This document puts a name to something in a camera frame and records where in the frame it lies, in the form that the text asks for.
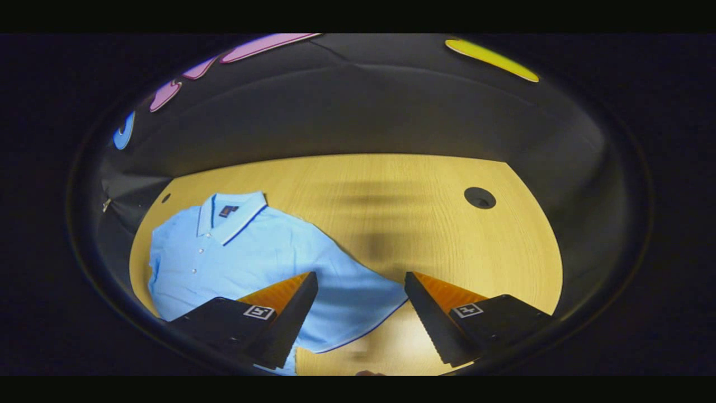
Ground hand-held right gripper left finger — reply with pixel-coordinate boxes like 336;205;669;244
167;271;319;371

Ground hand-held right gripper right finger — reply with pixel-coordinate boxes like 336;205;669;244
404;271;554;369

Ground light blue T-shirt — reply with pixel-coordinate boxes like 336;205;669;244
147;191;409;377

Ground black backdrop cloth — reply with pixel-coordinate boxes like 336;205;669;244
94;34;623;317

